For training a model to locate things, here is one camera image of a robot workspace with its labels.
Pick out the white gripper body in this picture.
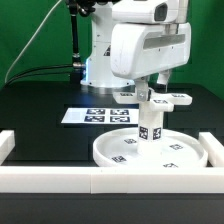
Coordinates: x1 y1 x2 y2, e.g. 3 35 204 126
109 0 193 81

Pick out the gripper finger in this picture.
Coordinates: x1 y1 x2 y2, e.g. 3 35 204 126
157 69 172 85
134 77 150 101

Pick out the white cross-shaped table base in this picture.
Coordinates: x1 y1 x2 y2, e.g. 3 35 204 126
113 92 192 112

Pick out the white round table top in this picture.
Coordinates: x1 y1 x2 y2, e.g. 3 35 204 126
93 127 208 168

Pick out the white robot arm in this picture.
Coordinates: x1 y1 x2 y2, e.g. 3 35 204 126
81 0 191 98

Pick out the white sheet with markers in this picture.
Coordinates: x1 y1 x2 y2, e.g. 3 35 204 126
61 108 138 124

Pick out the white right fence block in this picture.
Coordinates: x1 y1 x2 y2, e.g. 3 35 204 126
199 132 224 167

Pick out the white fence block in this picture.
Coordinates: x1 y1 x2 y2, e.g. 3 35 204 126
199 132 224 167
0 130 15 166

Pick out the white left fence block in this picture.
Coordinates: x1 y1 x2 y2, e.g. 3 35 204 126
0 130 15 166

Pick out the white front fence bar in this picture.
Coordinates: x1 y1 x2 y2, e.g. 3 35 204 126
0 166 224 194

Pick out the grey cable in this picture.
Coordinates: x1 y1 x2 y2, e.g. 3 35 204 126
3 0 64 84

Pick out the black cable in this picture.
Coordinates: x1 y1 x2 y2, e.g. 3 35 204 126
3 64 76 88

